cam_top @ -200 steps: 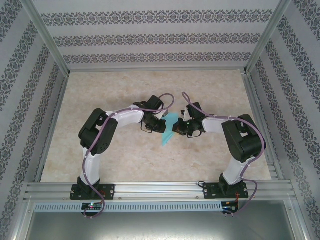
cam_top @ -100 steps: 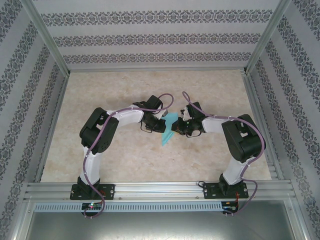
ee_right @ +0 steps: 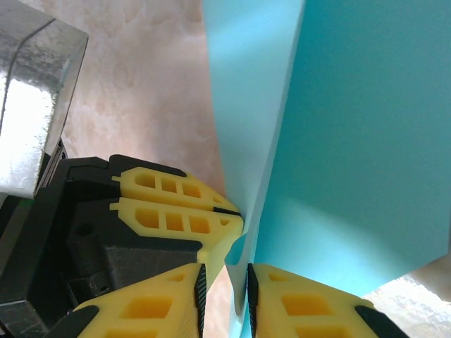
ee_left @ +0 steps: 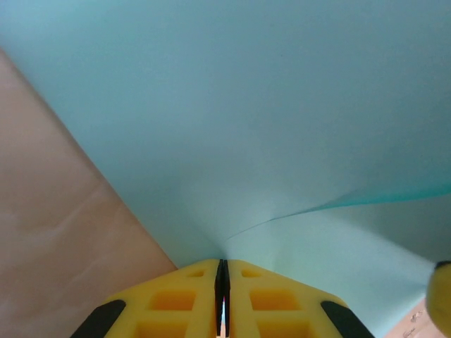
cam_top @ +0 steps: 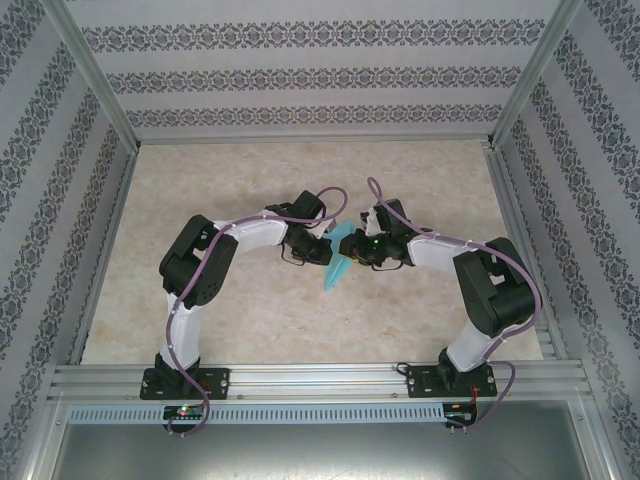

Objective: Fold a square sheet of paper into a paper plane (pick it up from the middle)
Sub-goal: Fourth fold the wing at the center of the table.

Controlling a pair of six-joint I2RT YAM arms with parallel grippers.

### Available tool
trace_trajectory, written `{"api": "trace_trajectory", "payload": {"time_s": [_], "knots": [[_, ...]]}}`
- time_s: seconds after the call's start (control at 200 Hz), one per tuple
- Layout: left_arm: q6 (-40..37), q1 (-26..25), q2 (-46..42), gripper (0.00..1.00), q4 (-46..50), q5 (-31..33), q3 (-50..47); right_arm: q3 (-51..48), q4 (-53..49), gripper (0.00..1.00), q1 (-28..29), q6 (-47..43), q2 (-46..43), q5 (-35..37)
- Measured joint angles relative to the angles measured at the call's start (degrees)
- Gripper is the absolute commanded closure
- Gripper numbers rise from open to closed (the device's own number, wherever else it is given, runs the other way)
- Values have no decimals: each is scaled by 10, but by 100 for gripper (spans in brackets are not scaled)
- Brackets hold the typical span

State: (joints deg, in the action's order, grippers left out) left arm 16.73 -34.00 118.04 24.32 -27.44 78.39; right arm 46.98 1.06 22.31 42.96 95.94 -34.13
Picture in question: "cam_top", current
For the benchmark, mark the teal cloth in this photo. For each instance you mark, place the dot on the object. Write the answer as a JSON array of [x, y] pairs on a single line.
[[337, 272]]

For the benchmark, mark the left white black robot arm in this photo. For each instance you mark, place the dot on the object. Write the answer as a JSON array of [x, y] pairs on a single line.
[[255, 235]]

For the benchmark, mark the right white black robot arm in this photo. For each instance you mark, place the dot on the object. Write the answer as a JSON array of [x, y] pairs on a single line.
[[435, 252]]

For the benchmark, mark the grey sheet metal panel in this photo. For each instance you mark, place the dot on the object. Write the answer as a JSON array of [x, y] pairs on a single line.
[[320, 455]]

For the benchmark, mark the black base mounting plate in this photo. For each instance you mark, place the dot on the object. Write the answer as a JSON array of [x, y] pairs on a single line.
[[417, 382], [220, 382]]

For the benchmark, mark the small circuit board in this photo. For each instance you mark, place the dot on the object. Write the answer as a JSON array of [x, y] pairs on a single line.
[[185, 412], [457, 416]]

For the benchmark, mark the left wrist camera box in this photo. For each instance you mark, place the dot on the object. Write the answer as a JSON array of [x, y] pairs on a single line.
[[325, 228]]

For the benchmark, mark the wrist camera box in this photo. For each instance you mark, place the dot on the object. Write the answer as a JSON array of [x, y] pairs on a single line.
[[325, 228], [371, 220]]

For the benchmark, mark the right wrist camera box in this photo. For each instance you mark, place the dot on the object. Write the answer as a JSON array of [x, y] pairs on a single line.
[[371, 220]]

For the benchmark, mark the thin aluminium wall rail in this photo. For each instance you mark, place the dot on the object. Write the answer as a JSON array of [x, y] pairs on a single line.
[[320, 140]]

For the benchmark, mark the wide aluminium base rail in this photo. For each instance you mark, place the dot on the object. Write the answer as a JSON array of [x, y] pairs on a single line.
[[320, 380]]

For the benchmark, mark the aluminium frame post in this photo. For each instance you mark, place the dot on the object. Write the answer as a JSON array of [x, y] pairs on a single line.
[[95, 75], [534, 75]]

